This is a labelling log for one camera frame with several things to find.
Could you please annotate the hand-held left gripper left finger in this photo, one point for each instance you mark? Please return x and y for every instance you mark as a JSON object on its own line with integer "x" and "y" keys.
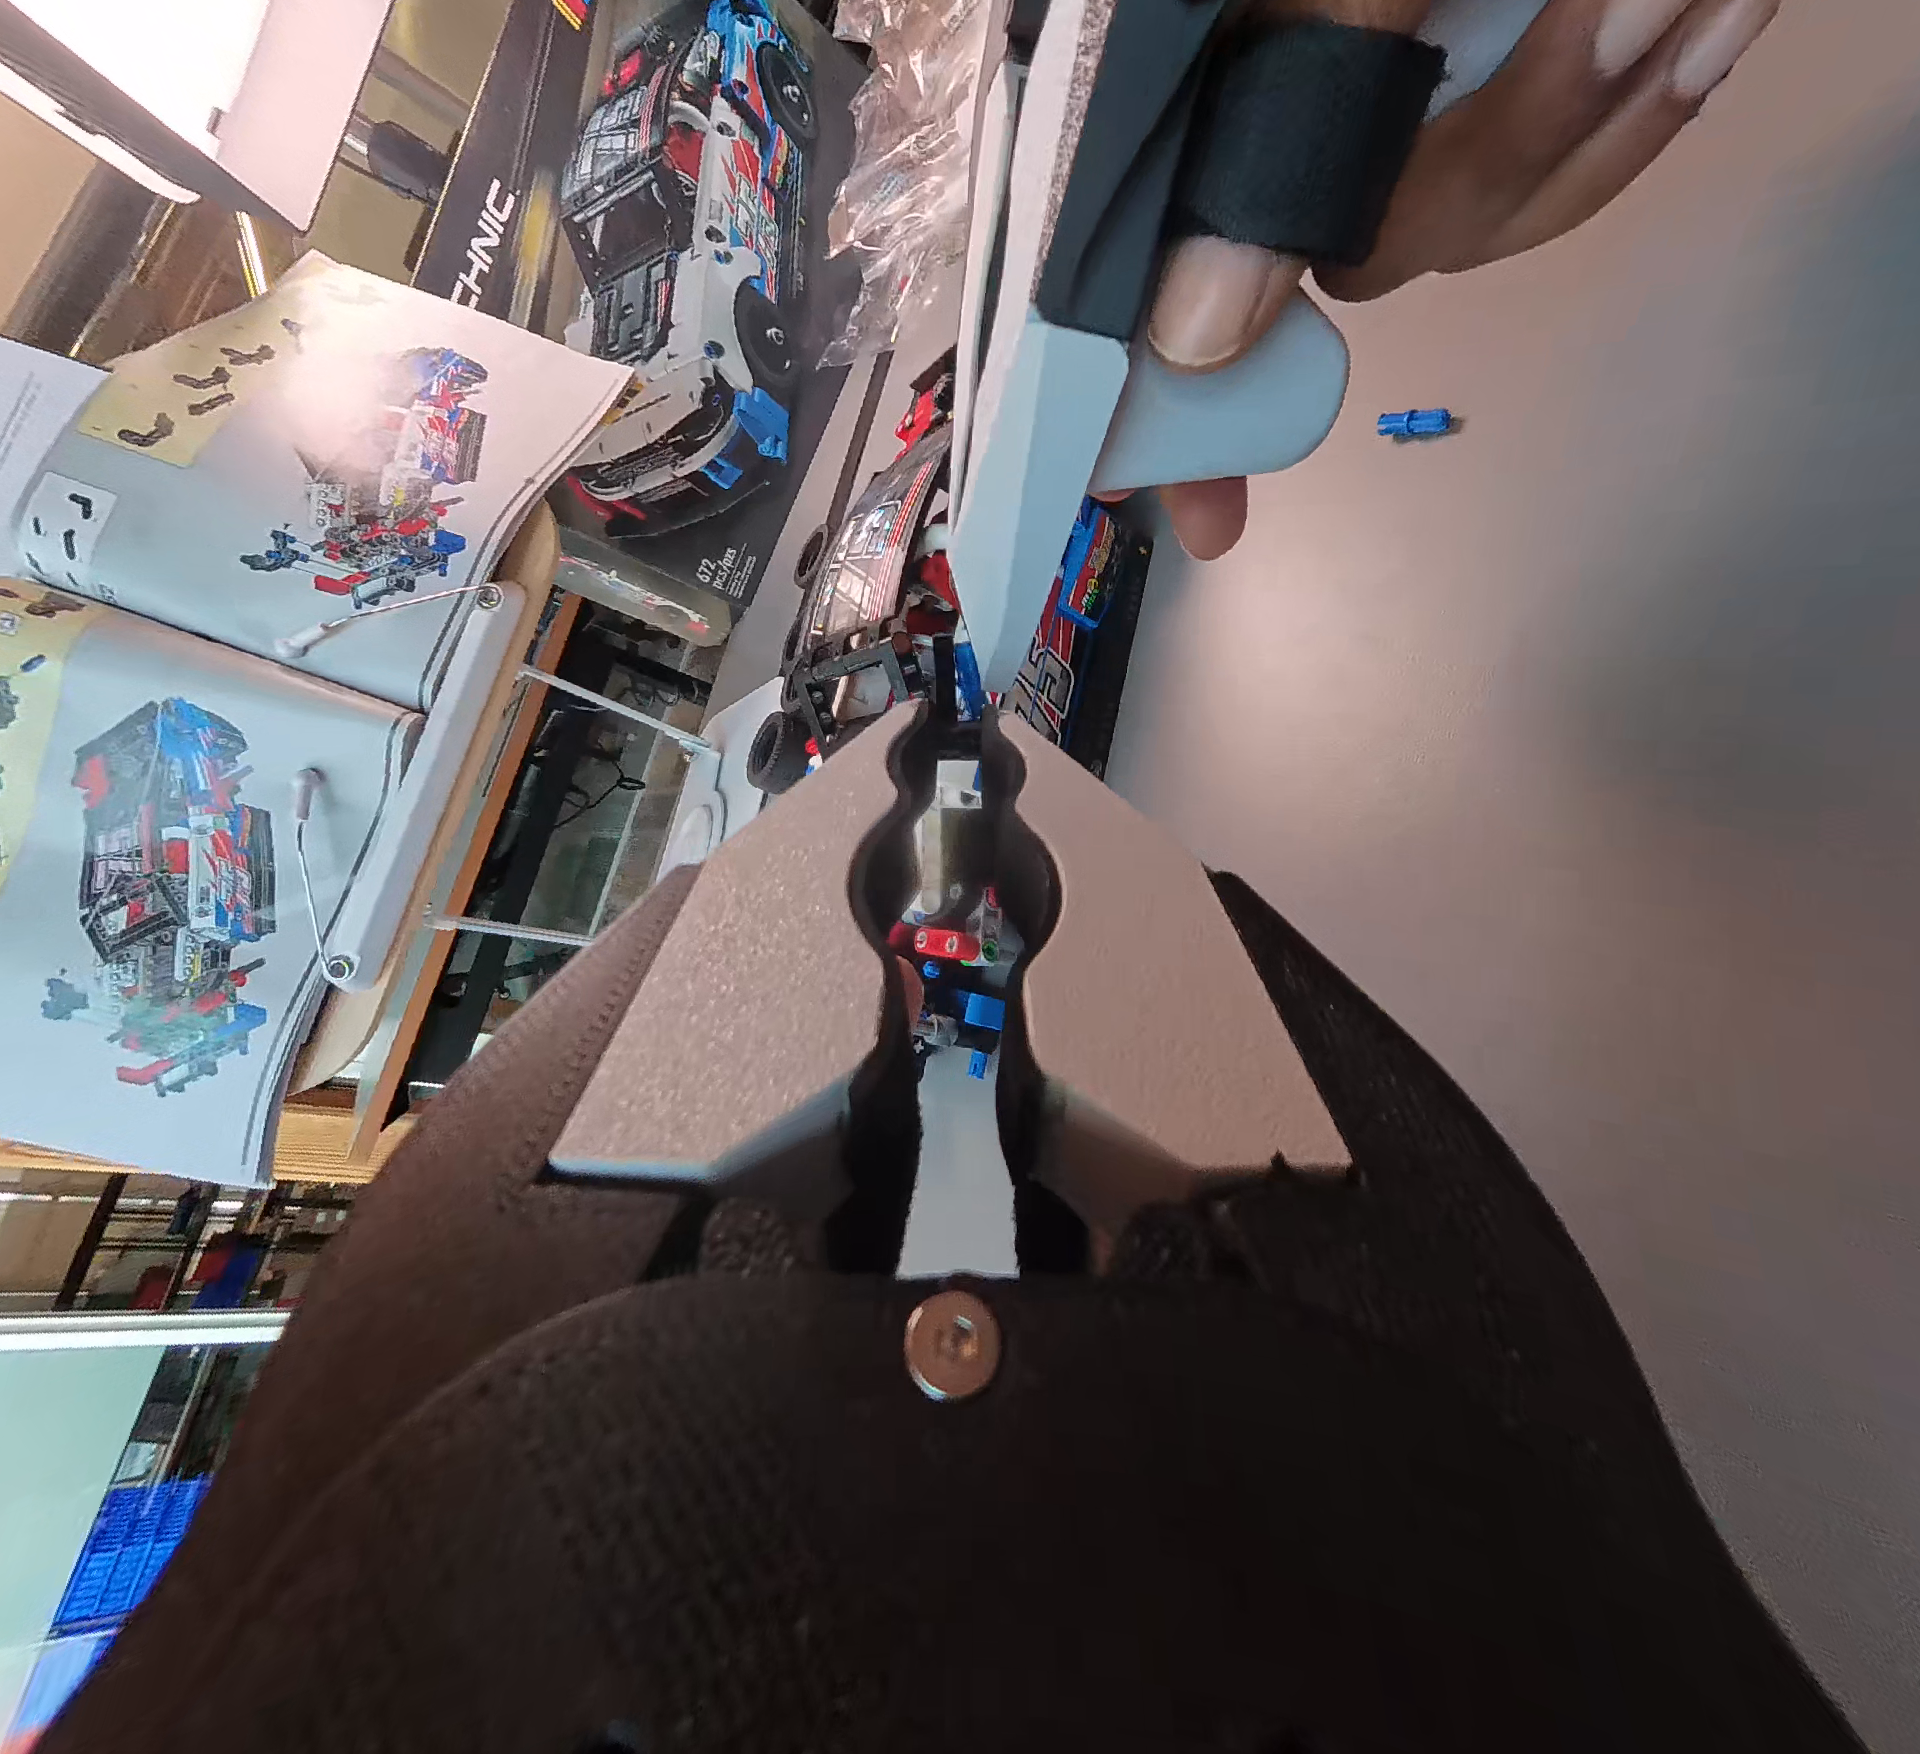
{"x": 721, "y": 1035}

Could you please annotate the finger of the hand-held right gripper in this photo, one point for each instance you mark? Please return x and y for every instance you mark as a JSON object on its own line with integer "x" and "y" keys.
{"x": 997, "y": 225}
{"x": 1035, "y": 479}

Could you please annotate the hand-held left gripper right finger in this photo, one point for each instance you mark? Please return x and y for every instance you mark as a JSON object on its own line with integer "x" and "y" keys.
{"x": 1183, "y": 1035}

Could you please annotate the toy race car model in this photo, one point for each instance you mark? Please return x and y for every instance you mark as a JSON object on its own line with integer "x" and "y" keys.
{"x": 1048, "y": 690}

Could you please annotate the black thin frame piece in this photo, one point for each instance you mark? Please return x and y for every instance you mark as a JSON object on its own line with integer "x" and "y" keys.
{"x": 943, "y": 697}

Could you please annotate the grey desk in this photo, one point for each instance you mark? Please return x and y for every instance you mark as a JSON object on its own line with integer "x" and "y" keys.
{"x": 1501, "y": 735}

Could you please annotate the person's right hand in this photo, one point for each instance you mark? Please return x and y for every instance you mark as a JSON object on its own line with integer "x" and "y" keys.
{"x": 1576, "y": 60}

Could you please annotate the clear plastic bag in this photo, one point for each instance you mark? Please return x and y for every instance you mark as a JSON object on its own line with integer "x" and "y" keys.
{"x": 900, "y": 60}

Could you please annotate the black rubber tyre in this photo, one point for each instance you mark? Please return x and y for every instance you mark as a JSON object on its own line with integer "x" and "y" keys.
{"x": 781, "y": 748}
{"x": 816, "y": 562}

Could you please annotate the black product box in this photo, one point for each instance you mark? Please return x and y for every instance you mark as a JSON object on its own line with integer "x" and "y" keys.
{"x": 676, "y": 134}

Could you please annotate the wooden book board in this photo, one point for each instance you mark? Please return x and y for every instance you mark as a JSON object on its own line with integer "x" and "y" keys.
{"x": 450, "y": 810}

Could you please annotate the small blue connector pin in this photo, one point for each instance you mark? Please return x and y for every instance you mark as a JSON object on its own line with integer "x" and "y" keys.
{"x": 1418, "y": 422}

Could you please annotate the instruction booklet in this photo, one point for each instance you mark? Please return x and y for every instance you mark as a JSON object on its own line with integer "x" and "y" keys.
{"x": 224, "y": 508}

